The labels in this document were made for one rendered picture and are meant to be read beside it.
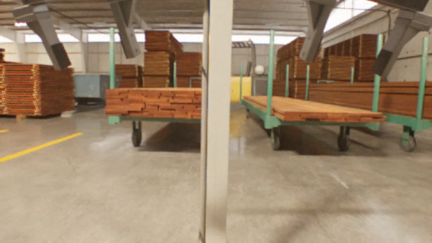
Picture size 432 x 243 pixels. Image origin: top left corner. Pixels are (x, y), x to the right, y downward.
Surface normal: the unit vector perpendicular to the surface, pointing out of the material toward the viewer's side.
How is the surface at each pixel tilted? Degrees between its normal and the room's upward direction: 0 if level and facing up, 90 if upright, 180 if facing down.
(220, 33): 90
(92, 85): 90
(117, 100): 90
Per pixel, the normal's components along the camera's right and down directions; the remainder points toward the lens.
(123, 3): -0.10, 0.47
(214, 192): -0.02, 0.10
